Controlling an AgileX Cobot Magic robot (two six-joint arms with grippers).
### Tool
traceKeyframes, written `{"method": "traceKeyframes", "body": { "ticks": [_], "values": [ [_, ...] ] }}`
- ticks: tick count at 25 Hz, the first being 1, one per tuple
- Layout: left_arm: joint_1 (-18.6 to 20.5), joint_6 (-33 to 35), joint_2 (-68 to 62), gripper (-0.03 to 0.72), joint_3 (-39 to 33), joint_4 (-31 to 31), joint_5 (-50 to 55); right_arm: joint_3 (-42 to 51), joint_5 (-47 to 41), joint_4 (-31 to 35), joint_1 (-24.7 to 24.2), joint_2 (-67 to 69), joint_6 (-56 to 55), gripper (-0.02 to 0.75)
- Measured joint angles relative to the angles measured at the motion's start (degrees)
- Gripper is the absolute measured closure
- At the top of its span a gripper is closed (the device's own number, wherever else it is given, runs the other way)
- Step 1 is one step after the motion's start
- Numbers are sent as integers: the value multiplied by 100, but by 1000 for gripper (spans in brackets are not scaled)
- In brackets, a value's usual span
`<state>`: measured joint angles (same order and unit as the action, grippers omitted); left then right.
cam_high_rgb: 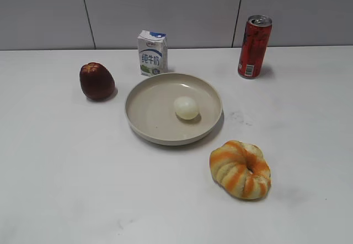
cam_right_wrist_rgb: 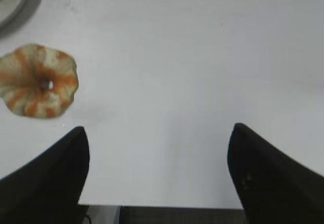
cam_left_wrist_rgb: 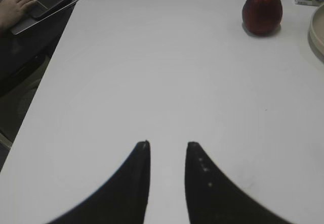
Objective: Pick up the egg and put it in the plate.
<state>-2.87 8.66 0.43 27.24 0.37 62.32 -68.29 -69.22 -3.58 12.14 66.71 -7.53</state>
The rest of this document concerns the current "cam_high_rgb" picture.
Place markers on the dark red apple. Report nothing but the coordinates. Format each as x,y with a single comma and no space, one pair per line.
96,81

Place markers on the red soda can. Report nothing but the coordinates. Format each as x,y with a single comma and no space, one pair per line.
255,41

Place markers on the white egg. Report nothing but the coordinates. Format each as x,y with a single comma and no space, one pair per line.
186,108

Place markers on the beige round plate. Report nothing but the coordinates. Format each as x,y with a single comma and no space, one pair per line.
150,112

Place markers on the white milk carton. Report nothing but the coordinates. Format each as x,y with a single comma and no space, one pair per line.
153,52

